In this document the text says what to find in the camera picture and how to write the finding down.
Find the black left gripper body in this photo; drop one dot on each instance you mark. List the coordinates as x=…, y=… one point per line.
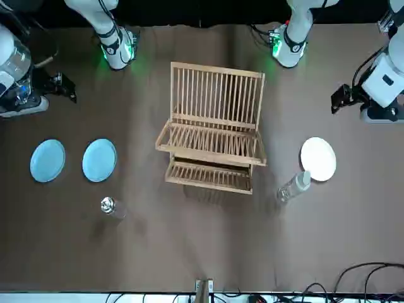
x=363, y=94

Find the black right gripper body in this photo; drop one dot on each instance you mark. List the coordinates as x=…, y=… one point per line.
x=45, y=86

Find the pale plate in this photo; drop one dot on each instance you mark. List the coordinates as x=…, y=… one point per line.
x=318, y=158

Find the blue plate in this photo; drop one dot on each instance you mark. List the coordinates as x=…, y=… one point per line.
x=48, y=161
x=99, y=160

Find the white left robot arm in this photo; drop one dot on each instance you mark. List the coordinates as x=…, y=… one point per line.
x=295, y=34

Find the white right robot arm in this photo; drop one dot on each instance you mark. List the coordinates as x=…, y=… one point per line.
x=115, y=41

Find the wooden dish rack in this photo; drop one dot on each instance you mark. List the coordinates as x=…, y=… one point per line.
x=217, y=94

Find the clear bottle with pale cap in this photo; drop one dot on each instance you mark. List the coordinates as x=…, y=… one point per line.
x=295, y=186

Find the clear bottle with silver cap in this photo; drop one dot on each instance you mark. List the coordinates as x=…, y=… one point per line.
x=110, y=206

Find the aluminium post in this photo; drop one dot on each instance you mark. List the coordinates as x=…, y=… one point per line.
x=203, y=290

